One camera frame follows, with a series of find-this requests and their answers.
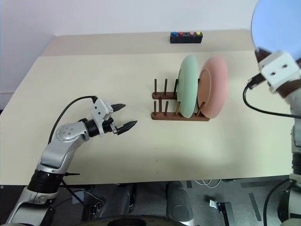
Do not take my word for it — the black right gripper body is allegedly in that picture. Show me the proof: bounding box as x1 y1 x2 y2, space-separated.
254 47 270 63

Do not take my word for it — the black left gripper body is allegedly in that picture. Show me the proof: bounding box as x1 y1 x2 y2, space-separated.
103 118 119 135

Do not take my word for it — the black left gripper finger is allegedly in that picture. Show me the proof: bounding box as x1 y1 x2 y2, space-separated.
111 103 127 113
116 120 138 136

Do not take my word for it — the light blue plate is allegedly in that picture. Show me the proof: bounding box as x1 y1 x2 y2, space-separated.
250 0 301 65

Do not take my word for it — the pink plate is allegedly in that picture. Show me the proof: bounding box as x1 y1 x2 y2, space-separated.
197 56 229 119

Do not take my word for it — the light green plate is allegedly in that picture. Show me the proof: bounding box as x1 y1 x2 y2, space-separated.
176 55 199 119

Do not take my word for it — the wooden dish rack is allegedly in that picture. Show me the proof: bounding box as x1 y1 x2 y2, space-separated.
151 78 211 122

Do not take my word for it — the dark grey rounded shape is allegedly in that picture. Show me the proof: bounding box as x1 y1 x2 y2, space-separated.
166 180 196 222
112 183 137 215

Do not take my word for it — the black button box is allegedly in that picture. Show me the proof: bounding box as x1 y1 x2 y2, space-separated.
170 31 203 45

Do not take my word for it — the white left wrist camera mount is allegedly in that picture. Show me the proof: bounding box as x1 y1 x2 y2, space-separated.
90 98 114 137

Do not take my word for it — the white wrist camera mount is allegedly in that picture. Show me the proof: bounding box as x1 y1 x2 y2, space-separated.
90 98 114 137
258 50 301 94

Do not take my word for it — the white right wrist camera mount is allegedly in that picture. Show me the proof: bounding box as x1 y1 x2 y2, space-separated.
258 50 301 94

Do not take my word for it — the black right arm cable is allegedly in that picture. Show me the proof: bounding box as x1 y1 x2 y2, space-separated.
242 73 296 223

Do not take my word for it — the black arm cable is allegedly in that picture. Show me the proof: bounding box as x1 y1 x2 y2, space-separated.
48 95 98 144
242 73 296 223

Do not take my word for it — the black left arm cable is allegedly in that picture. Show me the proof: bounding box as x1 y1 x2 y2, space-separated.
48 95 98 144

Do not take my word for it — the white cable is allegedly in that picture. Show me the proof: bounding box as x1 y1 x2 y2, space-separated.
193 178 222 189

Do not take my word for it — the metal table leg bracket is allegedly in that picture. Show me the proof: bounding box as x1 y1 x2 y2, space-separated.
208 199 230 226

